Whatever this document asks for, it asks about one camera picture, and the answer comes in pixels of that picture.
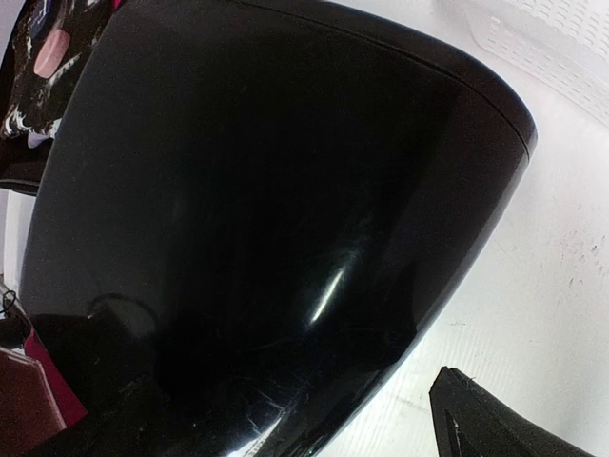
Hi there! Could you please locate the white perforated plastic basket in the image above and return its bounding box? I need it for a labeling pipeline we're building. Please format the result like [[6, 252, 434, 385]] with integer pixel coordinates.
[[439, 0, 608, 127]]

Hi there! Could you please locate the pink round compact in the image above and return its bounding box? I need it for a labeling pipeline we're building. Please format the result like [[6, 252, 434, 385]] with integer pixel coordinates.
[[33, 28, 70, 79]]

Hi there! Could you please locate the black white patterned pouch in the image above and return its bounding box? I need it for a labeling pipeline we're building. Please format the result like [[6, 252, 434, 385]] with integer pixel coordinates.
[[2, 0, 120, 139]]

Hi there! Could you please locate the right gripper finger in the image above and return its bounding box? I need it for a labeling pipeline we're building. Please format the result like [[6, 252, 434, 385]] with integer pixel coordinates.
[[429, 367, 588, 457]]

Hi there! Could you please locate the black pouch with pink end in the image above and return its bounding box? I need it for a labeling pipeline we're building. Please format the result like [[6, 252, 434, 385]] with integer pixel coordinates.
[[21, 1, 537, 456]]

